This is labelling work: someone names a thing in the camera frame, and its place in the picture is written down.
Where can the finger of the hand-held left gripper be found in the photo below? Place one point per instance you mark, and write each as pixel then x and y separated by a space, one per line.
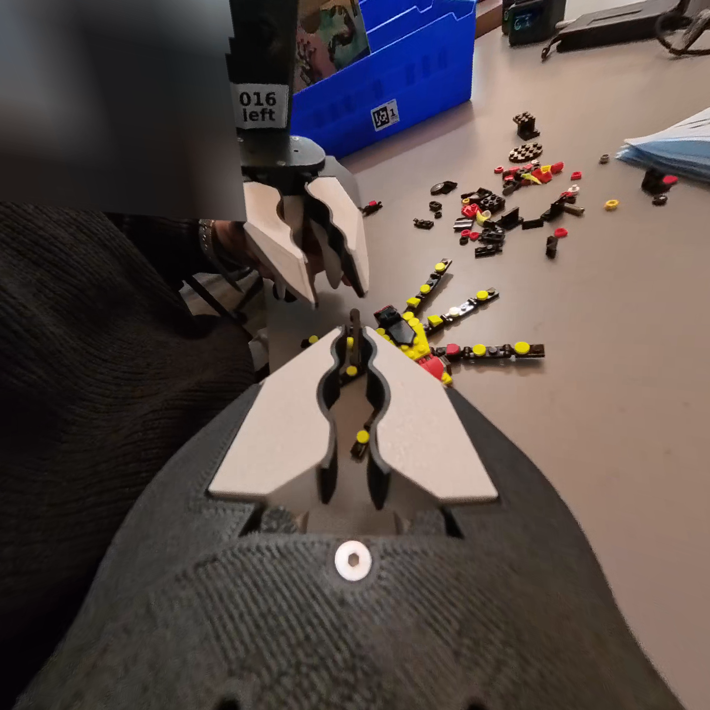
pixel 272 238
pixel 346 222

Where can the black round lego plate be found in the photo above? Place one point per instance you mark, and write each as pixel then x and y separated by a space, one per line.
pixel 527 152

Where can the lego spider model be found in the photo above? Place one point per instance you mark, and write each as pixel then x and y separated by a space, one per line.
pixel 410 338

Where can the blue plastic bin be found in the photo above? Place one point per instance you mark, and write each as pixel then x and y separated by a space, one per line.
pixel 421 22

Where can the pile of loose lego pieces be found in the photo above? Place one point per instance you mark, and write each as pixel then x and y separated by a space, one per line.
pixel 491 202

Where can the person's left hand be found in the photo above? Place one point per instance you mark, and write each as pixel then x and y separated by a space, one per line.
pixel 224 241

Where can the lego instruction booklet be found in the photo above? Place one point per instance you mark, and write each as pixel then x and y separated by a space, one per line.
pixel 676 150

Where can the blue bin with tag sticker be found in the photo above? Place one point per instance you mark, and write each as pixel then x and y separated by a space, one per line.
pixel 360 116

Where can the black device with display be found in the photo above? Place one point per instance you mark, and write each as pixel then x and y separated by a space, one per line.
pixel 532 22

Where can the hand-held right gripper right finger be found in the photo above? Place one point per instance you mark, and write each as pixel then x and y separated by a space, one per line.
pixel 432 438

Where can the black lego bracket block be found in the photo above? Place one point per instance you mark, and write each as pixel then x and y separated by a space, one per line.
pixel 526 125

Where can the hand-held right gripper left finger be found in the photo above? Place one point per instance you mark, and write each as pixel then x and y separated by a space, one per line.
pixel 277 438

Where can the small black red lego piece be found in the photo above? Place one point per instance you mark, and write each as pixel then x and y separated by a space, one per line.
pixel 373 208

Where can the black charger device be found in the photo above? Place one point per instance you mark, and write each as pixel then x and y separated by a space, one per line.
pixel 610 25

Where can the person's left forearm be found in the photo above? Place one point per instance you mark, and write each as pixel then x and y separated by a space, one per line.
pixel 161 244

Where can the printed cardboard box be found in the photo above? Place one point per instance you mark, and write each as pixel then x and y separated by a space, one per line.
pixel 333 39

